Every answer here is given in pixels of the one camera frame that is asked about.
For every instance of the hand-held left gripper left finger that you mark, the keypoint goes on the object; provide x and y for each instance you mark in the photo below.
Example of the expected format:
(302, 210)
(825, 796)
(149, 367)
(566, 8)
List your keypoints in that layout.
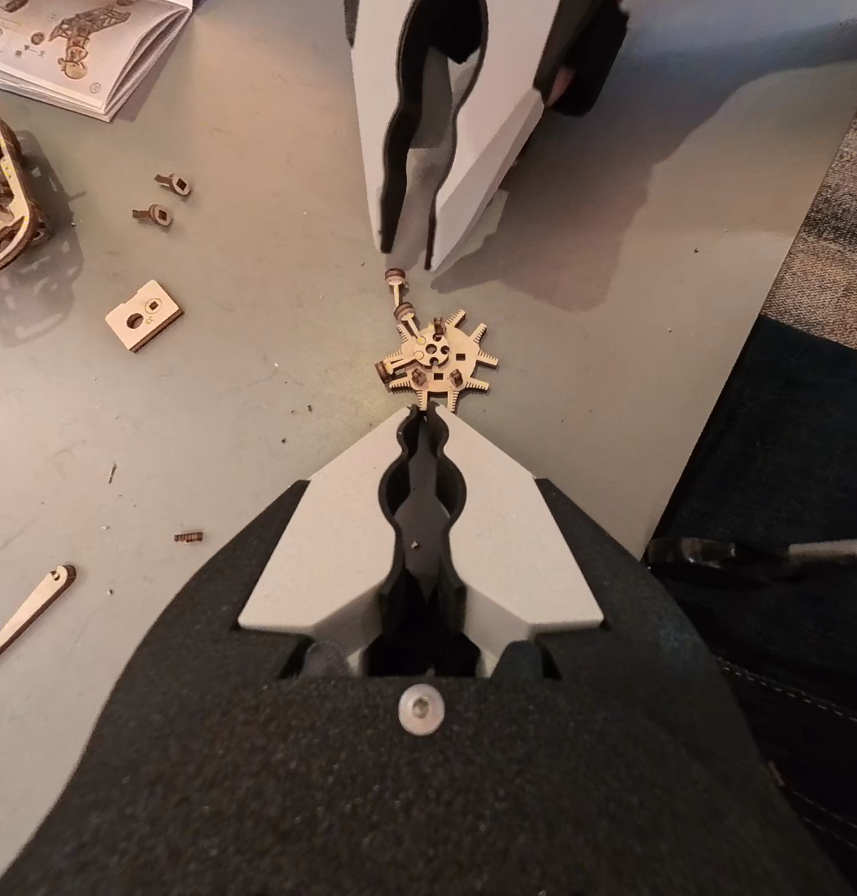
(316, 553)

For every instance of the wooden model vehicle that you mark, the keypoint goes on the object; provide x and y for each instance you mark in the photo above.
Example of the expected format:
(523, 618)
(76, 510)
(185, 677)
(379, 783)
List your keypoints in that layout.
(15, 231)

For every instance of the pointed wooden stick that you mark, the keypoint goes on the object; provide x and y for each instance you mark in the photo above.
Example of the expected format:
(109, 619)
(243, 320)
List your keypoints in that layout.
(22, 616)

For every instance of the square wooden plate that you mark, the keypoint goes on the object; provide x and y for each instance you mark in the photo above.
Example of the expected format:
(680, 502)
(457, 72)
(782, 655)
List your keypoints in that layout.
(166, 318)

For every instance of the instruction booklet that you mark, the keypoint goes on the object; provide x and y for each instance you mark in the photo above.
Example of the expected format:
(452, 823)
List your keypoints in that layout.
(120, 56)

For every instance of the wooden spiked gear disc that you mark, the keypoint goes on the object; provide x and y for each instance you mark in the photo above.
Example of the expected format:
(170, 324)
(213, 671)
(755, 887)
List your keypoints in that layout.
(448, 364)

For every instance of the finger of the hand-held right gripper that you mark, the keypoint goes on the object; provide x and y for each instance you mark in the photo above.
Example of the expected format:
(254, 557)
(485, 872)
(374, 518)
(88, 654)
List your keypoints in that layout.
(505, 91)
(376, 84)

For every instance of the wooden square-hole peg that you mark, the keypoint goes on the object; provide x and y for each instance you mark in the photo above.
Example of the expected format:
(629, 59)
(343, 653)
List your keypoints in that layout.
(141, 212)
(164, 180)

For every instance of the small wooden pin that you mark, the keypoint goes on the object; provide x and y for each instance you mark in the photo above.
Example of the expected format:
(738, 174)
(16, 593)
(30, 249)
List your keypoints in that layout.
(383, 369)

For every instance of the dark wooden peg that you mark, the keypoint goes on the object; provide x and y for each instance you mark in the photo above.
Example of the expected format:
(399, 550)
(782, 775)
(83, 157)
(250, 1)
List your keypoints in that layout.
(403, 311)

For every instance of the person's right hand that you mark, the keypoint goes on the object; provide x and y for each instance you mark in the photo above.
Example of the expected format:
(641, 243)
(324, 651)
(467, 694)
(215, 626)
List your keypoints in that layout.
(565, 84)

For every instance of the dark blue jeans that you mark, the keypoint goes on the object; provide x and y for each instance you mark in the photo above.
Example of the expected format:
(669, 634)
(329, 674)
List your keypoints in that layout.
(785, 434)

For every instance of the small ribbed wooden piece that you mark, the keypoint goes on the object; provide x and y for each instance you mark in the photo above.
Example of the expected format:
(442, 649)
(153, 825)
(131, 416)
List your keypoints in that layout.
(189, 537)

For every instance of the grey desk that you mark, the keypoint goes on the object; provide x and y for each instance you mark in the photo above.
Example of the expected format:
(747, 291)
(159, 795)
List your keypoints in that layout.
(645, 245)

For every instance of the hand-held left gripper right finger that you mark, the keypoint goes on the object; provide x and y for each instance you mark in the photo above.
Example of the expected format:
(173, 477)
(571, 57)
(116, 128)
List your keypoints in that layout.
(533, 553)

